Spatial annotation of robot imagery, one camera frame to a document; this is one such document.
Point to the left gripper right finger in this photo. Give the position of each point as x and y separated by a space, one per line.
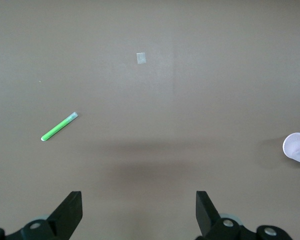
210 217

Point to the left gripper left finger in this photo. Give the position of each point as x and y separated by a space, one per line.
65 217

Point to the pink mesh pen holder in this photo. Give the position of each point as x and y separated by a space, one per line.
293 147

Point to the green highlighter pen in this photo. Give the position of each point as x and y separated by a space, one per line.
58 127

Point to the small clear tape patch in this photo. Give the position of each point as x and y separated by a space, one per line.
141 58

